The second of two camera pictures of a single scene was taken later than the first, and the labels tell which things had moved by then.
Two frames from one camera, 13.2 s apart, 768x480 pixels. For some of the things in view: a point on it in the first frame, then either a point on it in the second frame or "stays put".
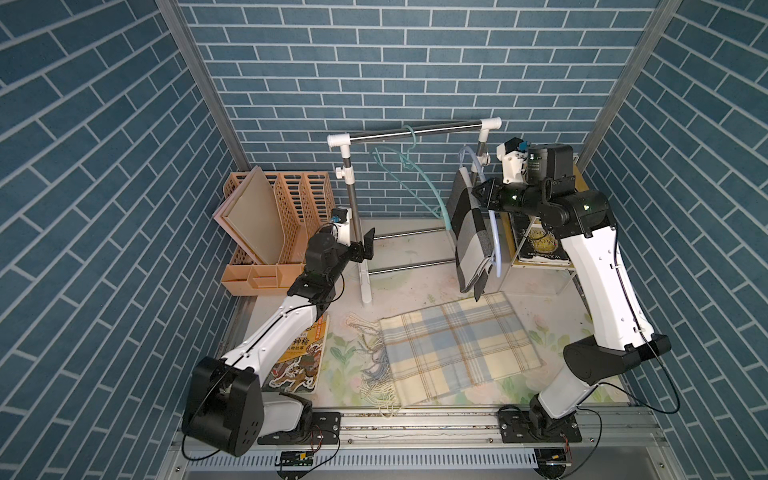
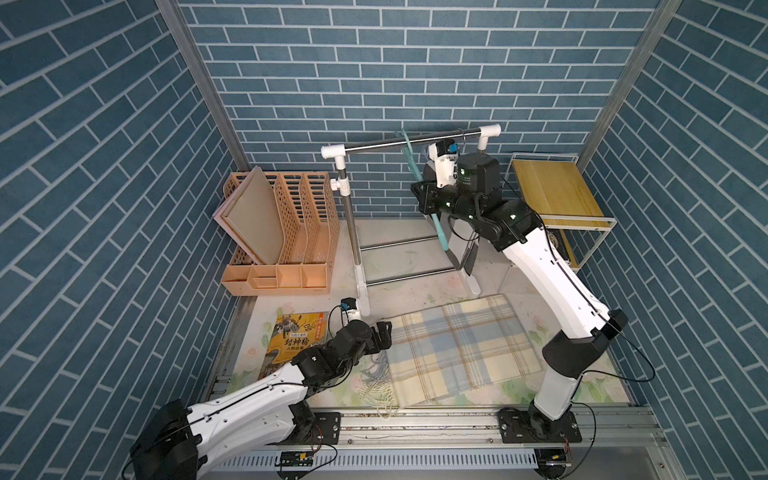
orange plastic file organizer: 300,204 stays put
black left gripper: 366,252 -> 385,340
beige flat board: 253,216 stays put
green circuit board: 297,458 stays put
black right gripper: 492,188 -> 427,197
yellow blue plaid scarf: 416,356 stays put
